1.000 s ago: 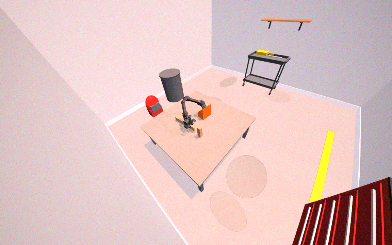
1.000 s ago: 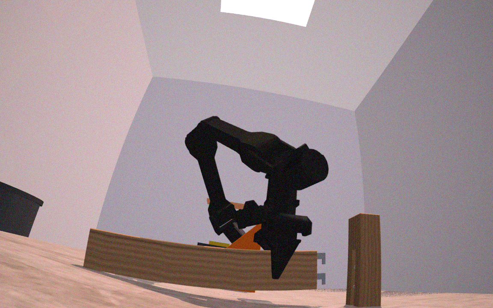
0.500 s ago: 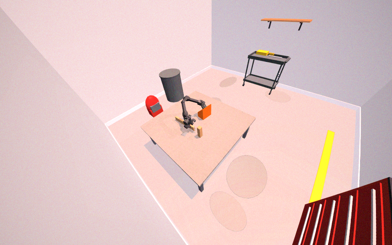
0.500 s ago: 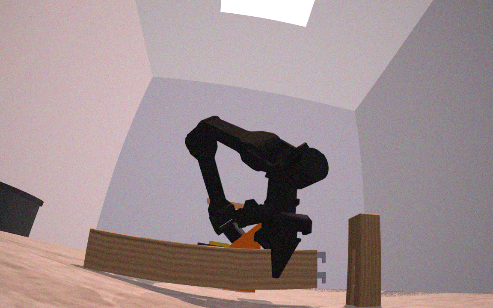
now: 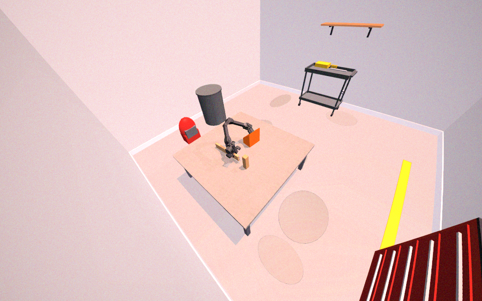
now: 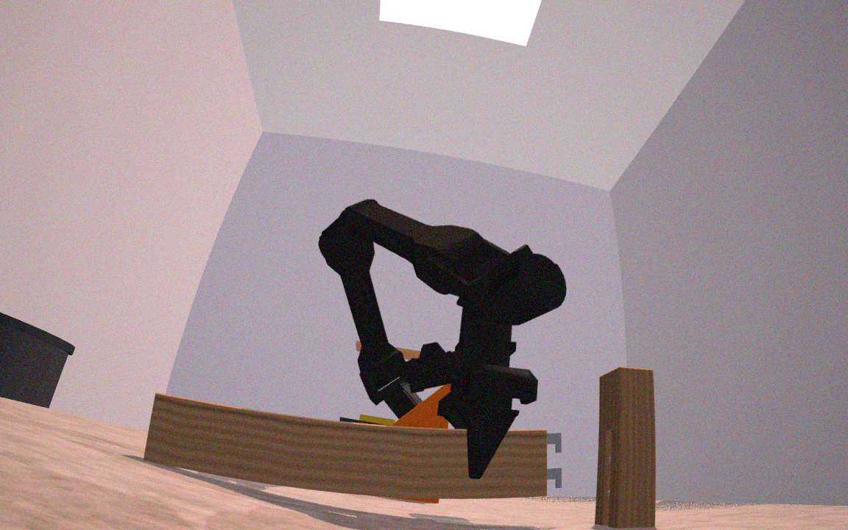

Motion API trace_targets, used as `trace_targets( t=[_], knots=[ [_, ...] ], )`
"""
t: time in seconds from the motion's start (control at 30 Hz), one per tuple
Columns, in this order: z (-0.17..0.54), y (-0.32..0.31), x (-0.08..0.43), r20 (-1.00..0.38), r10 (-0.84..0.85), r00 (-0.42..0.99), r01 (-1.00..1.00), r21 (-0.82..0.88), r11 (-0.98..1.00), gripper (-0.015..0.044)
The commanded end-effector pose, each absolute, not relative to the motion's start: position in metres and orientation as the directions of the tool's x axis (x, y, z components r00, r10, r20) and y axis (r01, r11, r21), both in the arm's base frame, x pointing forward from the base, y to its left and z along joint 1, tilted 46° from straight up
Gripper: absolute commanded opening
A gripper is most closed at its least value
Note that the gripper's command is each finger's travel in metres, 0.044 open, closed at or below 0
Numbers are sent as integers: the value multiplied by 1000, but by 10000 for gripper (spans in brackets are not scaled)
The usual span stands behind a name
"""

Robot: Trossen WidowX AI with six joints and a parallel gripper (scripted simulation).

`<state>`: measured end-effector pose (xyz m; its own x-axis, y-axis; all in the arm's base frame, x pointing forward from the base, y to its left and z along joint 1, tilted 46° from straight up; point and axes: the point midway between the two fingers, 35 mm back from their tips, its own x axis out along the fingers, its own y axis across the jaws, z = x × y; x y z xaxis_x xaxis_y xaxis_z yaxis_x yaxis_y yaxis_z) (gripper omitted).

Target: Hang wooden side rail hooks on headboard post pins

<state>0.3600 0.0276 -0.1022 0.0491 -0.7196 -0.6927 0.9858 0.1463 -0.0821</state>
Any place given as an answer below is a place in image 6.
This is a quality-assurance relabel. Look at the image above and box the brown wooden rail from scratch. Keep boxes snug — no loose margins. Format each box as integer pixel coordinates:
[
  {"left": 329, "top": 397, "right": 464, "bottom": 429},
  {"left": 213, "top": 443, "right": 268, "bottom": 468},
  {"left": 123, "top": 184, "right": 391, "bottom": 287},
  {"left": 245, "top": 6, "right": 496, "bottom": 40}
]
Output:
[{"left": 144, "top": 392, "right": 562, "bottom": 499}]

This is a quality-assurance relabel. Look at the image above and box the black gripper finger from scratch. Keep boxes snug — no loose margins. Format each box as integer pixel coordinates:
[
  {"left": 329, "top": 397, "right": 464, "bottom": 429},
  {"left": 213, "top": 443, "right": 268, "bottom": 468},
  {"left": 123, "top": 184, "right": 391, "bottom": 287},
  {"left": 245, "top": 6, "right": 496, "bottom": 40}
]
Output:
[
  {"left": 443, "top": 413, "right": 467, "bottom": 429},
  {"left": 454, "top": 404, "right": 519, "bottom": 479}
]

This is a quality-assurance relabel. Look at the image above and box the brown wooden post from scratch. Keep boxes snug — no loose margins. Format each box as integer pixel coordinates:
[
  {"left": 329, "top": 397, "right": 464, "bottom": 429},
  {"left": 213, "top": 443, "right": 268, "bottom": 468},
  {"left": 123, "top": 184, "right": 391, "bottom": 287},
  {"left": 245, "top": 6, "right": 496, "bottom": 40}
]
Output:
[{"left": 595, "top": 367, "right": 656, "bottom": 529}]

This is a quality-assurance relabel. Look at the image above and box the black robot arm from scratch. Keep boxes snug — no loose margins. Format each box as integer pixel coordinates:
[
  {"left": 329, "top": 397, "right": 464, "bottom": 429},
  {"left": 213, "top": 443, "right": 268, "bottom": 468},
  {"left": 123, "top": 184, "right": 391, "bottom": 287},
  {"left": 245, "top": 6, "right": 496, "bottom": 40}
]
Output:
[{"left": 318, "top": 199, "right": 566, "bottom": 419}]

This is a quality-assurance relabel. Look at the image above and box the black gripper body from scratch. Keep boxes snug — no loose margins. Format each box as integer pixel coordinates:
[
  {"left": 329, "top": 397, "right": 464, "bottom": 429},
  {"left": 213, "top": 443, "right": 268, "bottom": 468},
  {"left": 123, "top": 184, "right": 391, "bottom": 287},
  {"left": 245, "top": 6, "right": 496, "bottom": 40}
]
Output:
[{"left": 437, "top": 327, "right": 538, "bottom": 416}]

